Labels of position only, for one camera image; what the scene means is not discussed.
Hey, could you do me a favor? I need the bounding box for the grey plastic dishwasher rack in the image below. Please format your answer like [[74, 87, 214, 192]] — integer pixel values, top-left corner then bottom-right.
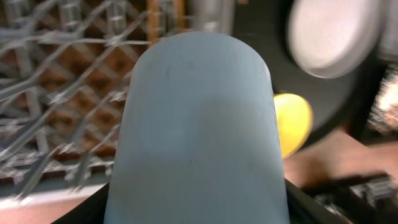
[[0, 0, 234, 203]]

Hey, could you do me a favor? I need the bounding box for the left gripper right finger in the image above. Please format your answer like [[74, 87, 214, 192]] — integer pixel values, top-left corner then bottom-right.
[[285, 179, 346, 224]]

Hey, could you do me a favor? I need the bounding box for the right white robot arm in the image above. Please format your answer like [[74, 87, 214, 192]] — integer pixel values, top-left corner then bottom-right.
[[303, 174, 397, 224]]

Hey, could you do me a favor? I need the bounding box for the blue plastic cup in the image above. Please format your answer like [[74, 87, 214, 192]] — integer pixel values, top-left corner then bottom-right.
[[104, 32, 289, 223]]

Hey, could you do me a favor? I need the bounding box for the grey round plate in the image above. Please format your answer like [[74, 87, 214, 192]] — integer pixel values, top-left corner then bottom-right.
[[287, 0, 383, 79]]

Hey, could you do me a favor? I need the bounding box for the yellow bowl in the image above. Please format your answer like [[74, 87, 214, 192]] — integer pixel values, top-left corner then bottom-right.
[[274, 93, 313, 158]]

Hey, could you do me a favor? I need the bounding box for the black rectangular tray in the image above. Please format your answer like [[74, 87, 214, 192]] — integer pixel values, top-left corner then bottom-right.
[[349, 60, 397, 145]]

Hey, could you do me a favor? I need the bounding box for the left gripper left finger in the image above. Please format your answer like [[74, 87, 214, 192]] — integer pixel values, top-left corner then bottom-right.
[[52, 184, 109, 224]]

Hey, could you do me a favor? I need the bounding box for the food scraps and rice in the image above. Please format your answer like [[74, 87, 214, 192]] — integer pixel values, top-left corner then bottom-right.
[[368, 65, 397, 134]]

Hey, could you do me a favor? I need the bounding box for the round black tray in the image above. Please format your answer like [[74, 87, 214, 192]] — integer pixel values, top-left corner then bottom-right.
[[233, 0, 385, 146]]

